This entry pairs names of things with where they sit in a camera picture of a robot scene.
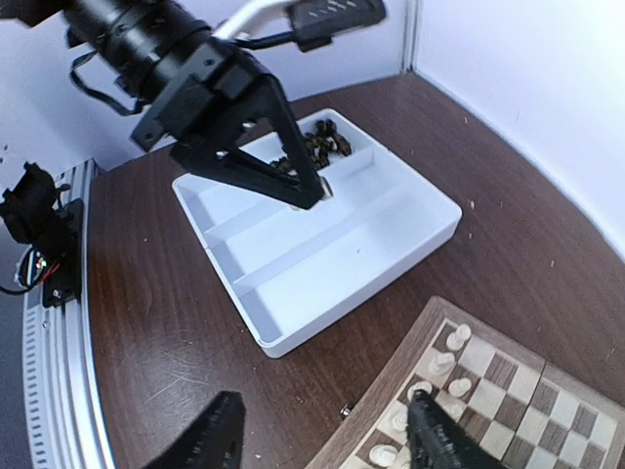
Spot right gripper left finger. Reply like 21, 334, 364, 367
146, 391, 246, 469

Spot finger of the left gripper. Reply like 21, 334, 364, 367
241, 77, 325, 206
170, 143, 313, 209

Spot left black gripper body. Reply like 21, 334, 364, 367
62, 1, 273, 150

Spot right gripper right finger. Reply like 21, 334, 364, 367
407, 395, 505, 469

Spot white chess piece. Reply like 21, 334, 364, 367
368, 444, 410, 469
429, 352, 455, 376
405, 380, 434, 403
389, 410, 408, 433

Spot white chess pawn thirteenth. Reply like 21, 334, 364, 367
447, 377, 473, 398

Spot white plastic divided tray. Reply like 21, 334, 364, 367
172, 108, 462, 359

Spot wooden chess board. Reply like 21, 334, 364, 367
309, 297, 624, 468

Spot white chess rook corner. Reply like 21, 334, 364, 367
445, 323, 472, 352

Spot pile of dark chess pieces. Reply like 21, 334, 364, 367
268, 119, 354, 172

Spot aluminium front rail frame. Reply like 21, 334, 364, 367
21, 158, 116, 469

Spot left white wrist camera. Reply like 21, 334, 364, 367
212, 1, 387, 53

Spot left aluminium corner post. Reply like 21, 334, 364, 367
400, 0, 423, 73

